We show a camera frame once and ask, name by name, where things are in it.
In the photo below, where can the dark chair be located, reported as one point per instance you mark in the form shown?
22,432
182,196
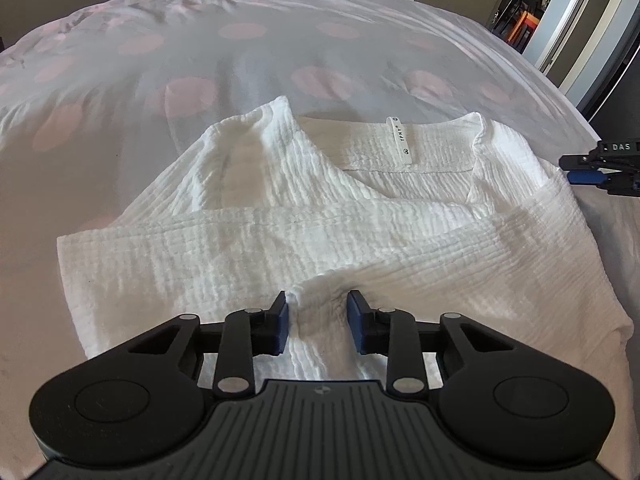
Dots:
515,2

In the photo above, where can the bed with pink dotted cover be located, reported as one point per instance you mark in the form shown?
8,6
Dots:
150,85

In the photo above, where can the white crinkled shirt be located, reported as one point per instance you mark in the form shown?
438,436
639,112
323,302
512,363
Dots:
350,230

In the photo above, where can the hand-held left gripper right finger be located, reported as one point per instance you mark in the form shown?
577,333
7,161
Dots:
356,320

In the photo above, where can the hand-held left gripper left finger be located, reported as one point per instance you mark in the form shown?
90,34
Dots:
281,322

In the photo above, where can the white door frame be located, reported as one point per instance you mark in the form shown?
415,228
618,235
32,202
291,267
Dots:
585,30

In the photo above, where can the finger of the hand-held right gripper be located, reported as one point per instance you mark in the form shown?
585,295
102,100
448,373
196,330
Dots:
585,176

